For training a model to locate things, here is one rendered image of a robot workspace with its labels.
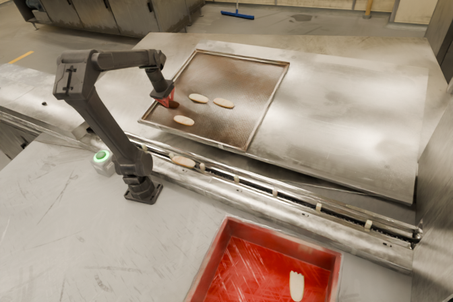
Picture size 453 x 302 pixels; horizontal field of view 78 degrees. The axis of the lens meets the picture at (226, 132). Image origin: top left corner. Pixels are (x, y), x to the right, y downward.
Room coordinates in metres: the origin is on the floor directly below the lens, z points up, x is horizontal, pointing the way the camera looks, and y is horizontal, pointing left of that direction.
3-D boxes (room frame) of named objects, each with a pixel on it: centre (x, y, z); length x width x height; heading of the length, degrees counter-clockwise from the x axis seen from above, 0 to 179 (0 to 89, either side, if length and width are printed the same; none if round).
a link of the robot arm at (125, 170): (0.65, 0.33, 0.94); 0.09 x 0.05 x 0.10; 168
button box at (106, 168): (0.78, 0.48, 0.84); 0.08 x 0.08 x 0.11; 56
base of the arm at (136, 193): (0.63, 0.33, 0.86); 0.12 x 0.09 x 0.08; 68
